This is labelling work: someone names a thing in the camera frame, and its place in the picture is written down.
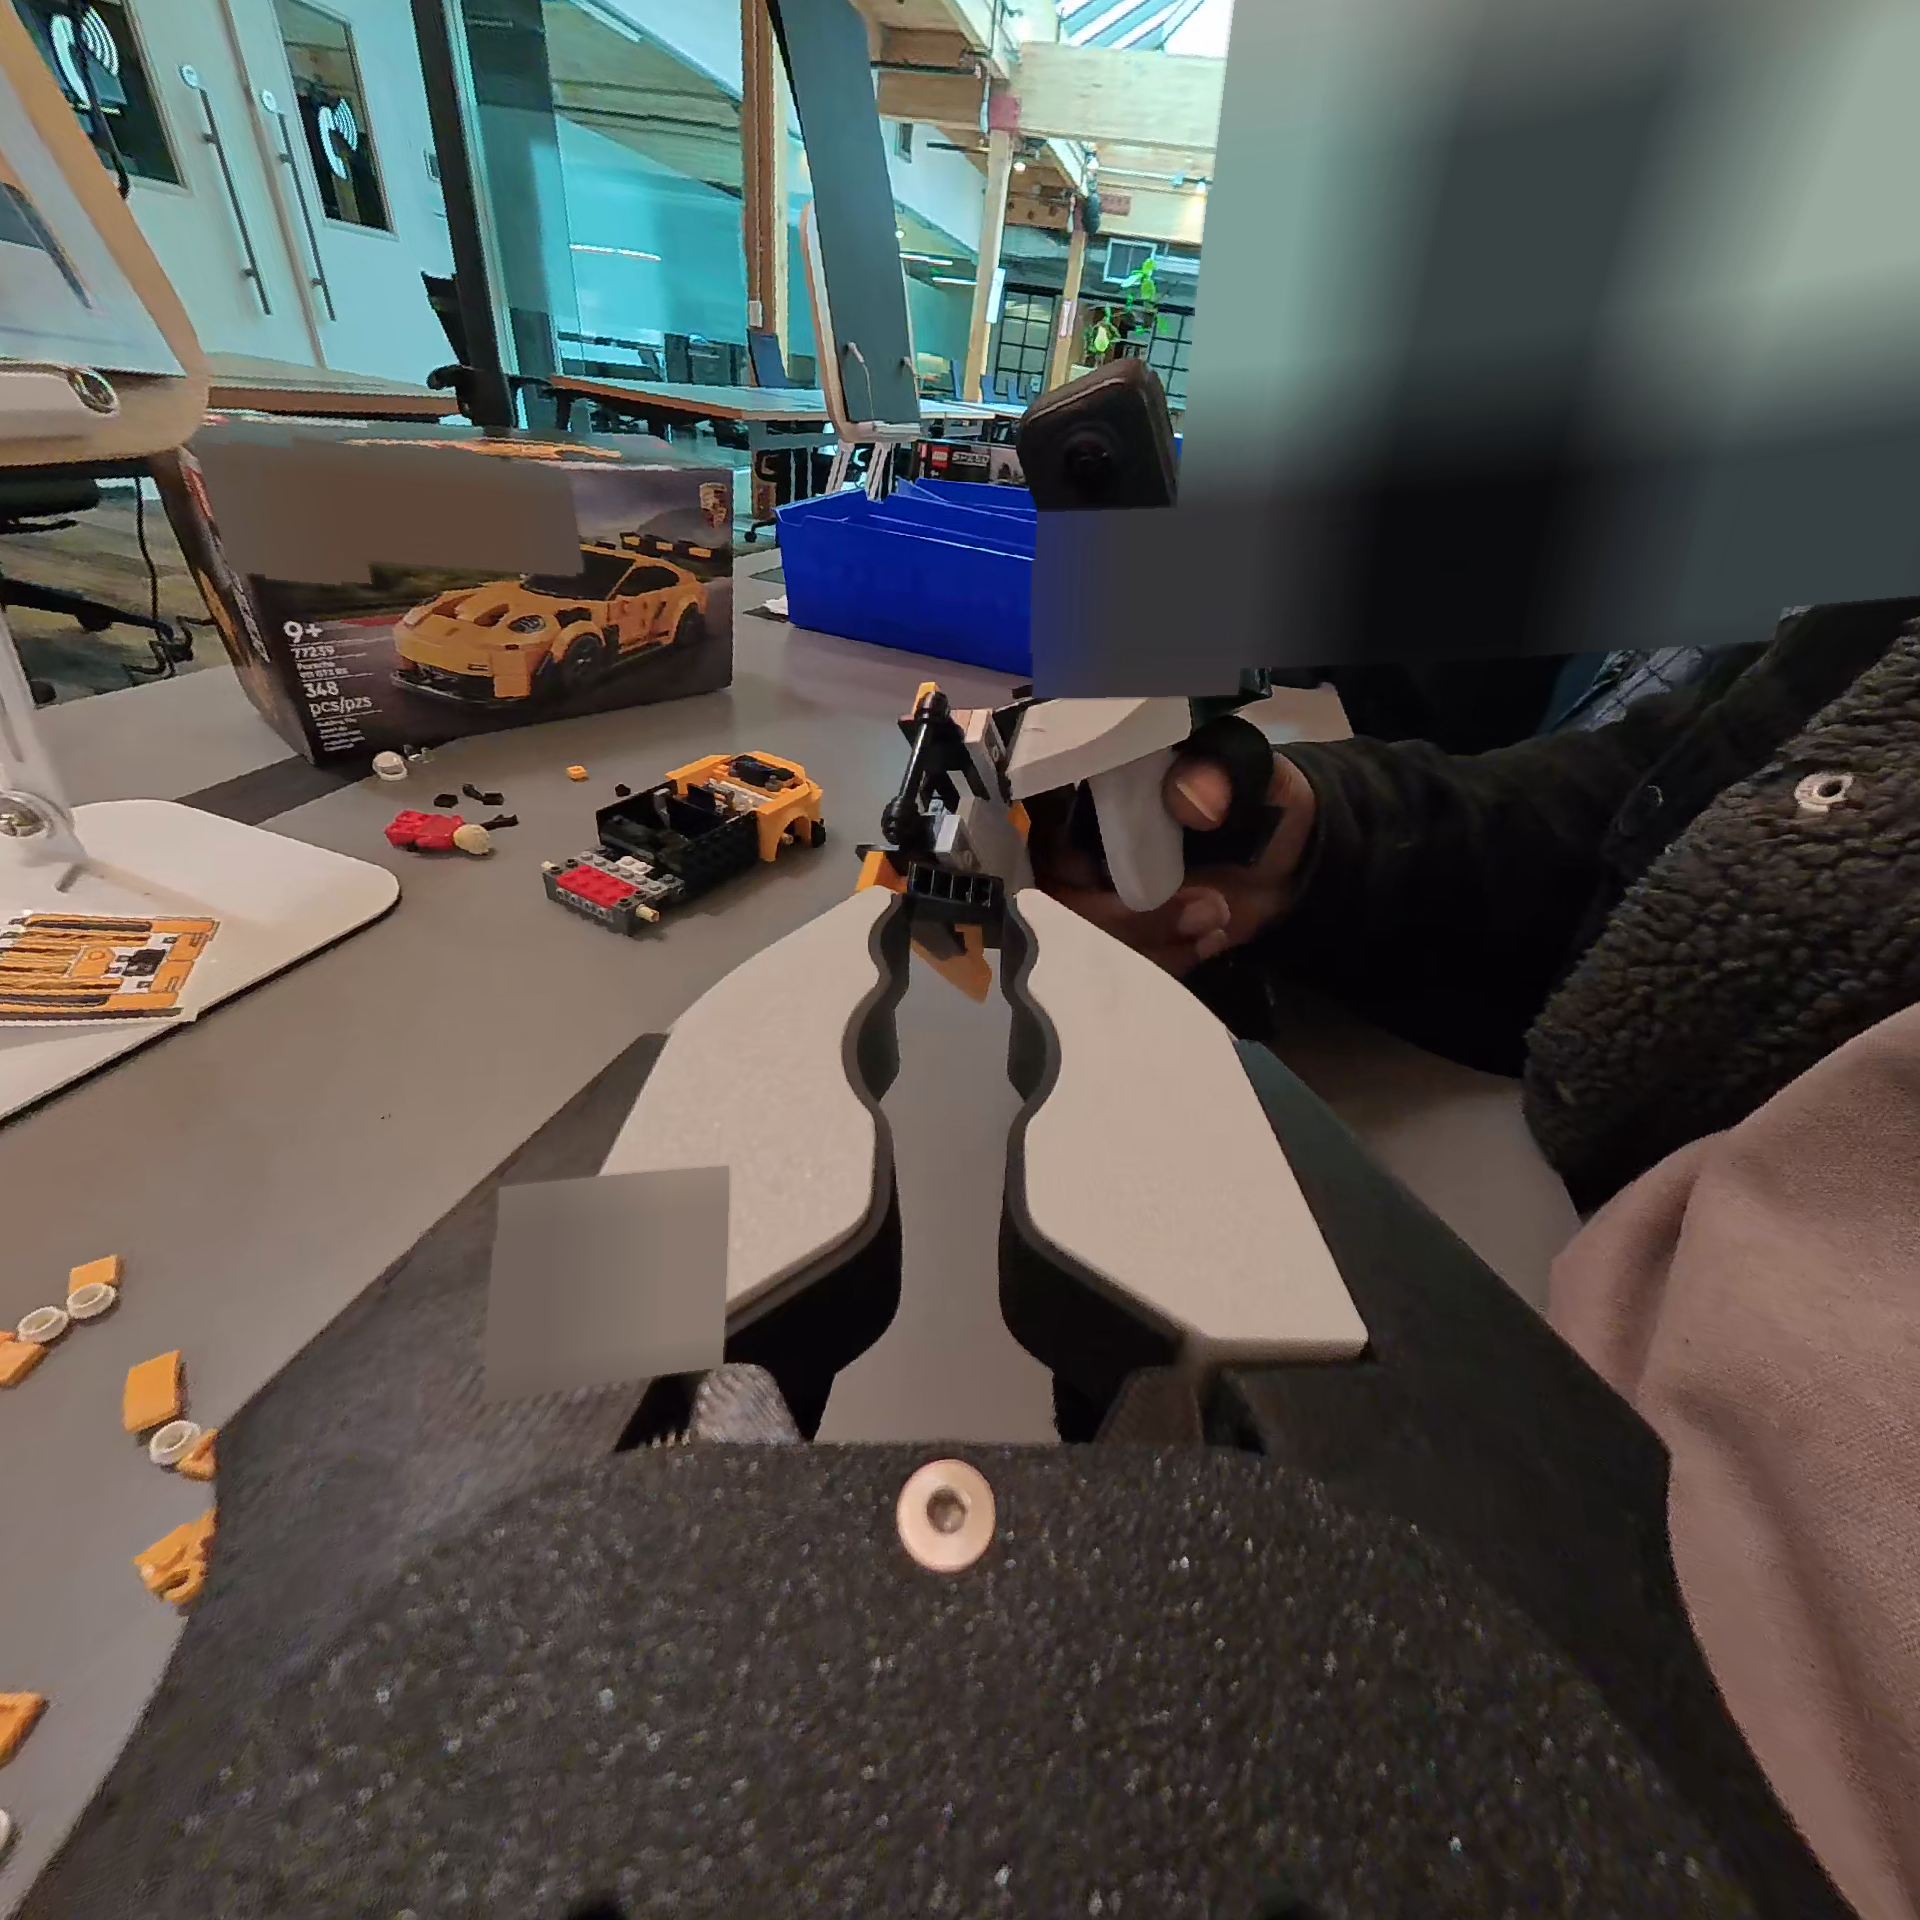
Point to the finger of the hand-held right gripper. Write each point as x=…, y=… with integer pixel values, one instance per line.
x=1098, y=735

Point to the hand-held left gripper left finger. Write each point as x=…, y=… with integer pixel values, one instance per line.
x=794, y=1079

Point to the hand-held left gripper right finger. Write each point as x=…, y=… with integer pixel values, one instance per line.
x=1187, y=1188

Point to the orange black lego subassembly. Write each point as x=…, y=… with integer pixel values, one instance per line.
x=944, y=840

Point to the dark boxed lego sets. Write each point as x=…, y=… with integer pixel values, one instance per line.
x=965, y=458

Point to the lego car chassis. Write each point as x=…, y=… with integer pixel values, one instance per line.
x=687, y=840

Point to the lego set box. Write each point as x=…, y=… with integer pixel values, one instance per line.
x=449, y=629

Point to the scattered small lego pieces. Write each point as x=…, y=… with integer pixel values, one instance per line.
x=151, y=1388

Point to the person's right hand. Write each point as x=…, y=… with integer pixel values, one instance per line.
x=1243, y=901

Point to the blue plastic bin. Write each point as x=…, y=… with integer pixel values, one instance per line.
x=898, y=578

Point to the black leaning panel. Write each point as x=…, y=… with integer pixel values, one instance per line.
x=840, y=196

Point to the grey office desk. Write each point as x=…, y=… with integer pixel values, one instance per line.
x=675, y=398

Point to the black fleece jacket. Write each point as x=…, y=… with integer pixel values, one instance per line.
x=1724, y=932

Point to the beige sweatshirt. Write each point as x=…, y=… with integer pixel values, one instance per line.
x=1768, y=1426

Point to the black desk chair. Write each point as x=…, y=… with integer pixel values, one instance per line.
x=459, y=346

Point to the black slanted pole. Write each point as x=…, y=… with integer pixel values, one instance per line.
x=462, y=196

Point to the sticker sheet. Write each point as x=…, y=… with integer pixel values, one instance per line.
x=93, y=966

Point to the black swivel chair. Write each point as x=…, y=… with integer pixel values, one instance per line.
x=72, y=583

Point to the white plastic device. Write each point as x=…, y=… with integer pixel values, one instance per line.
x=60, y=403

